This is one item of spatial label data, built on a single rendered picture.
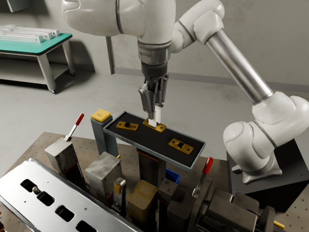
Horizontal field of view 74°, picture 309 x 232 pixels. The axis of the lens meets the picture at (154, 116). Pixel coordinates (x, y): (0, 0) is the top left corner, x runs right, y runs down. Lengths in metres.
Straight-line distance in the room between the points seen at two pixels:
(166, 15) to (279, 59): 3.16
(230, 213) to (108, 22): 0.55
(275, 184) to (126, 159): 0.79
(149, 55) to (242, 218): 0.47
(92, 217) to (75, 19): 0.61
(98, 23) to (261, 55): 3.12
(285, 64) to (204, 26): 2.73
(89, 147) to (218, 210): 1.01
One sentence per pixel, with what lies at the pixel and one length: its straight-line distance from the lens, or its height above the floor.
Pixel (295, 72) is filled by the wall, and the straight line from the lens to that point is 3.78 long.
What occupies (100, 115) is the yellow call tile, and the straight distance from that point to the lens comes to 0.89.
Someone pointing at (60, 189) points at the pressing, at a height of 1.00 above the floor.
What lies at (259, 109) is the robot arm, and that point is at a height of 1.16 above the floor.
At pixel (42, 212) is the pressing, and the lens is 0.86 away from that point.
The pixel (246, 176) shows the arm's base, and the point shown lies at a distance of 1.15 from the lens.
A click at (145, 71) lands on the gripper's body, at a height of 1.43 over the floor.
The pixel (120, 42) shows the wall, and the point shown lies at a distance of 3.60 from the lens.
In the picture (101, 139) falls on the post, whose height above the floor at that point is 1.05.
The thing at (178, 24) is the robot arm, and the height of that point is 1.43.
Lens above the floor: 1.69
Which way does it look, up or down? 38 degrees down
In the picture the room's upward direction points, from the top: straight up
